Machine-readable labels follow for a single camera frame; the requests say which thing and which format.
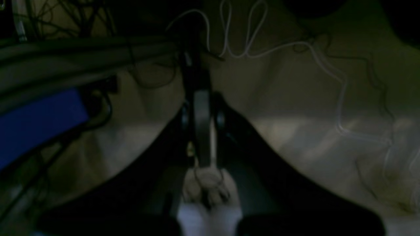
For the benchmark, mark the blue plastic box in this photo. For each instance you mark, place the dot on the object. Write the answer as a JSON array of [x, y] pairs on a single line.
[[30, 126]]

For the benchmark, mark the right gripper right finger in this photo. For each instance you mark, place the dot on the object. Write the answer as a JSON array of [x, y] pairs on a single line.
[[275, 199]]

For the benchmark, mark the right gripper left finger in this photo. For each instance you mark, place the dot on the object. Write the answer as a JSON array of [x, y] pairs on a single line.
[[143, 199]]

